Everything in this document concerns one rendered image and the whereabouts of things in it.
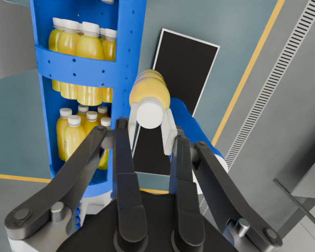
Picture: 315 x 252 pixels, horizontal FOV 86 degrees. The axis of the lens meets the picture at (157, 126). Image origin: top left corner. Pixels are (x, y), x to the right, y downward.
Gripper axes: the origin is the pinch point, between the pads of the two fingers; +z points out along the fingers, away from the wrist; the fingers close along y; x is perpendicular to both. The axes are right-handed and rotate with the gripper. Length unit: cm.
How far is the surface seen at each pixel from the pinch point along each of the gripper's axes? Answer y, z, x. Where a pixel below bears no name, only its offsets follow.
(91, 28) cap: -15.8, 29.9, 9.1
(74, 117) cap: -22.1, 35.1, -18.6
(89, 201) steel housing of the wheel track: -21, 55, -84
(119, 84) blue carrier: -7.5, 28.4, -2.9
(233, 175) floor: 148, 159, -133
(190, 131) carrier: 32, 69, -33
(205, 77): 55, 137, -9
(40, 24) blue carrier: -31.3, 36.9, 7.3
